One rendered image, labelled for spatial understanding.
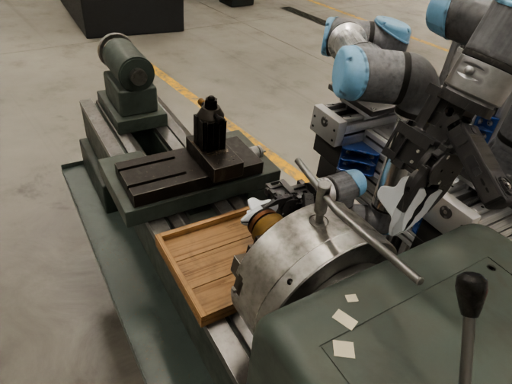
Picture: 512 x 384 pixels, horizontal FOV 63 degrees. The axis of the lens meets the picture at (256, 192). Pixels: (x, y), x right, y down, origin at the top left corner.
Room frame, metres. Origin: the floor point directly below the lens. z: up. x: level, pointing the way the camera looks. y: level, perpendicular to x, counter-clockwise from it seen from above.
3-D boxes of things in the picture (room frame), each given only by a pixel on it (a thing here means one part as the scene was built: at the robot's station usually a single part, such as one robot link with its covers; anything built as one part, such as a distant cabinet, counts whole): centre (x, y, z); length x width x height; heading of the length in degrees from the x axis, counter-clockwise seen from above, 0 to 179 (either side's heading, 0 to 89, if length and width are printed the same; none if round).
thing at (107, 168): (1.14, 0.23, 0.90); 0.53 x 0.30 x 0.06; 125
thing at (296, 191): (0.81, -0.09, 1.08); 0.12 x 0.09 x 0.08; 123
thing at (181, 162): (1.09, 0.21, 0.95); 0.43 x 0.18 x 0.04; 125
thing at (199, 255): (0.80, 0.03, 0.89); 0.36 x 0.30 x 0.04; 125
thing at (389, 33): (1.34, -0.35, 1.33); 0.13 x 0.12 x 0.14; 90
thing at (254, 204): (0.75, 0.00, 1.10); 0.09 x 0.06 x 0.03; 123
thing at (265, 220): (0.69, -0.05, 1.08); 0.09 x 0.09 x 0.09; 34
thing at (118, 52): (1.56, 0.55, 1.01); 0.30 x 0.20 x 0.29; 35
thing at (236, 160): (1.11, 0.14, 1.00); 0.20 x 0.10 x 0.05; 35
